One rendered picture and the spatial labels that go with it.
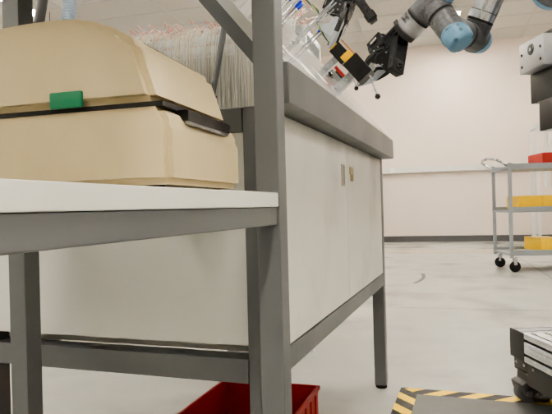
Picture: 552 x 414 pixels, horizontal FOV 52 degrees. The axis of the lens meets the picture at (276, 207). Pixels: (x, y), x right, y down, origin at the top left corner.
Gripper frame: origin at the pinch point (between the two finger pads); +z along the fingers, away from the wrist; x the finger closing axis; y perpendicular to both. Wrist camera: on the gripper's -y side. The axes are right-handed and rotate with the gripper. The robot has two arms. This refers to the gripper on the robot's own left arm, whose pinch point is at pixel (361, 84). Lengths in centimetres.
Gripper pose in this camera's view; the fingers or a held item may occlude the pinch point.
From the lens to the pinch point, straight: 177.4
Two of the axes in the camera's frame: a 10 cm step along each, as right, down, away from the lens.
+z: -5.8, 5.8, 5.7
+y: -1.2, -7.6, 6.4
